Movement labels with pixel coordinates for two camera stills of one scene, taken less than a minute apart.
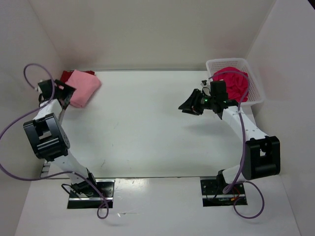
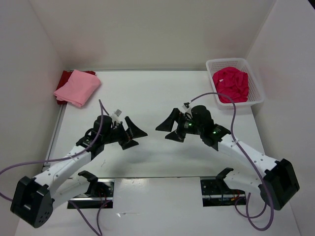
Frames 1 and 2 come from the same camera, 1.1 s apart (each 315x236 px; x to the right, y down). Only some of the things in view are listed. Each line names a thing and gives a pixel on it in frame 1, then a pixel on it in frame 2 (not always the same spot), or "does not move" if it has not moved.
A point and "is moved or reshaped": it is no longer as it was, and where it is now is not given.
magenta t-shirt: x=236 y=83 does not move
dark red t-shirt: x=66 y=75 is moved or reshaped
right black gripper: x=189 y=106 to x=168 y=124
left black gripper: x=68 y=92 to x=126 y=143
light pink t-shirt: x=86 y=85 does not move
